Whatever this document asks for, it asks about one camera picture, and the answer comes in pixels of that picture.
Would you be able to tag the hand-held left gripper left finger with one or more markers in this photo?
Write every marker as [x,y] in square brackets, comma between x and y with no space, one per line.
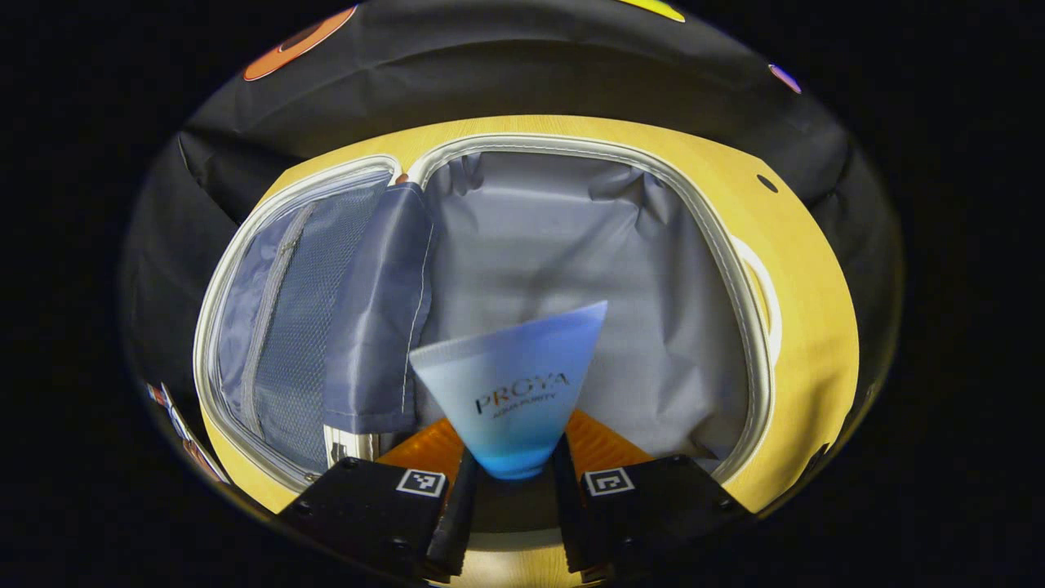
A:
[457,523]

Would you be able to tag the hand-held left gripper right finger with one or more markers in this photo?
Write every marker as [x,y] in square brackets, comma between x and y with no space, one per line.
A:
[567,514]

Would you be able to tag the frosted blue skin care tube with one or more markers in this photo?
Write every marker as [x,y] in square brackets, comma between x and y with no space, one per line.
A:
[514,392]

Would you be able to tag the black backdrop cloth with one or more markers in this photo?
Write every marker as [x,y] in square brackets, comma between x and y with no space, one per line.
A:
[490,82]

